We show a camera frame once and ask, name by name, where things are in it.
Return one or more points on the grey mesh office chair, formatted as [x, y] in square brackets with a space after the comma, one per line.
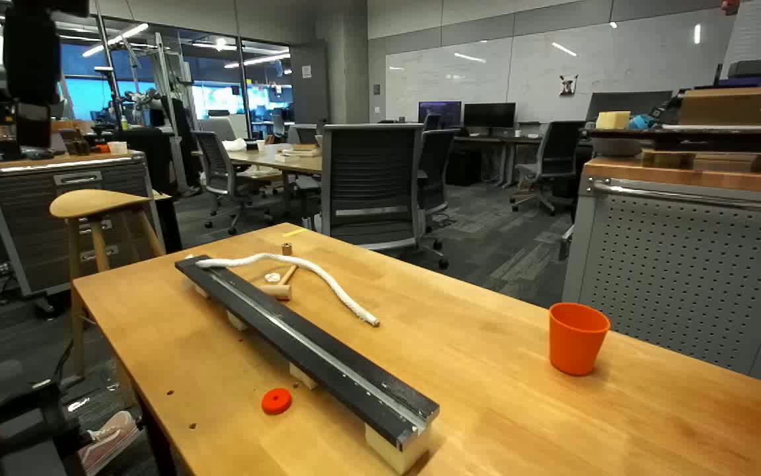
[371, 186]

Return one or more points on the light wooden background desk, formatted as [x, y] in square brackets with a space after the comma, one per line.
[299, 159]

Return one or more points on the small wooden mallet toy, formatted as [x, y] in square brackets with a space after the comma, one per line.
[279, 285]

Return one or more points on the grey office chair left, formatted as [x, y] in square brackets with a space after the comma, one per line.
[224, 179]

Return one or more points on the dark computer monitor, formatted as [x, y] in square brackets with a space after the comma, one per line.
[491, 116]

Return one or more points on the small orange plastic disc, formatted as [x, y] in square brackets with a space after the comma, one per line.
[276, 400]

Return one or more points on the black office chair right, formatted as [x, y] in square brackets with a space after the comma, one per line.
[553, 170]

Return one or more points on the orange plastic cup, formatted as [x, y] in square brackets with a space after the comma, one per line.
[578, 335]

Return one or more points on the light wooden bar stool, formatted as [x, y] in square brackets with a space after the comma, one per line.
[92, 219]

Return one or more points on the grey drawer cabinet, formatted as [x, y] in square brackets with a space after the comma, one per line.
[32, 236]

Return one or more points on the grey perforated metal cabinet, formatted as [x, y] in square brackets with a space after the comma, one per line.
[672, 259]

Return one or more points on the wooden shelf rack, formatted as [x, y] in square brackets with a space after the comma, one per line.
[700, 130]

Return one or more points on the long black wooden rail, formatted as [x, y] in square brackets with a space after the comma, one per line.
[398, 417]

